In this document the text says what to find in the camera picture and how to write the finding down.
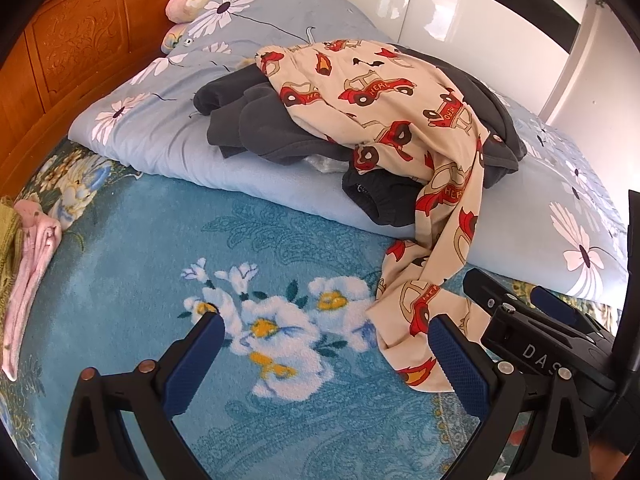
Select cream car print pants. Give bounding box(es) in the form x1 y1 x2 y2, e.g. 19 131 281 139
255 39 488 393

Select light blue daisy quilt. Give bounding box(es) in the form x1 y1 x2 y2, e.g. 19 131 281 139
68 0 627 307

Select teal floral bed blanket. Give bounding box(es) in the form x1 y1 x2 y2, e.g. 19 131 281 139
0 138 616 480

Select folded pink garment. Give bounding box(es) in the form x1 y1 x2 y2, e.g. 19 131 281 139
1 200 62 382

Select folded olive green sweater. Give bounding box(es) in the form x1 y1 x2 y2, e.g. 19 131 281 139
0 196 24 310

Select dark grey fleece jacket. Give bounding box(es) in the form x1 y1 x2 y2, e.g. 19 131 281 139
193 44 526 228

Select pale floral pillow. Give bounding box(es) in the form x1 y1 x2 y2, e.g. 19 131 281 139
160 23 189 55

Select pink floral pillow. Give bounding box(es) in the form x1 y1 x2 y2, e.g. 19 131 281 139
165 0 209 24

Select orange wooden headboard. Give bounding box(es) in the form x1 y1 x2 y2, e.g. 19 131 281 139
1 0 169 196

